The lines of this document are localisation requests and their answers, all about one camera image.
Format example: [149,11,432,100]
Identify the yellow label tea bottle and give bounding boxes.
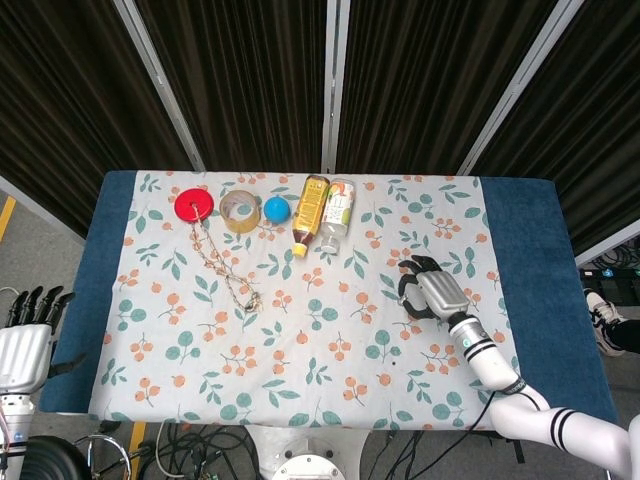
[291,174,331,259]

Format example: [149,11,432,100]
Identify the black round wheel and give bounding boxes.
[24,434,91,480]

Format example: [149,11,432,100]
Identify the blue table cover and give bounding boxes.
[38,169,617,431]

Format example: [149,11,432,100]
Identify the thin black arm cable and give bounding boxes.
[467,383,532,431]

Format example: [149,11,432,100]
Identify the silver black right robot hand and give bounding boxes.
[397,254,474,322]

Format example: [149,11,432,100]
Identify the beige braided rope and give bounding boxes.
[188,202,264,315]

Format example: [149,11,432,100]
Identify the red plastic disc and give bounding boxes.
[174,188,215,223]

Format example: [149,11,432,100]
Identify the dark curtain partition panel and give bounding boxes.
[338,0,569,175]
[469,0,640,256]
[0,0,197,239]
[134,0,331,172]

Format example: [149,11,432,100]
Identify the black floor cable bundle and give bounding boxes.
[137,421,266,480]
[364,428,526,480]

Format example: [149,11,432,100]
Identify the floral white tablecloth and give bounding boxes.
[87,169,532,432]

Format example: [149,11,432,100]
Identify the clear bottle white label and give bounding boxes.
[319,177,357,255]

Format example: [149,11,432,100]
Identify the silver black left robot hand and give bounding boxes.
[0,285,86,395]

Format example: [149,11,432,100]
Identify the blue plastic ball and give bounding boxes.
[263,196,291,224]

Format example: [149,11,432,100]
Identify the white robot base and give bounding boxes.
[248,424,367,480]

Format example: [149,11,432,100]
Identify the aluminium partition frame post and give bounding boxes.
[457,0,586,176]
[320,0,352,172]
[112,0,207,172]

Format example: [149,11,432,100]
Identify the clear brown tape roll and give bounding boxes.
[219,189,262,234]

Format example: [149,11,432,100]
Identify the white black sneaker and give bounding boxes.
[583,288,627,357]

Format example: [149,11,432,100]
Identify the black equipment boxes with cables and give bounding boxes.
[578,242,640,301]

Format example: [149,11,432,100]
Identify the chrome metal frame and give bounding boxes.
[74,433,132,480]

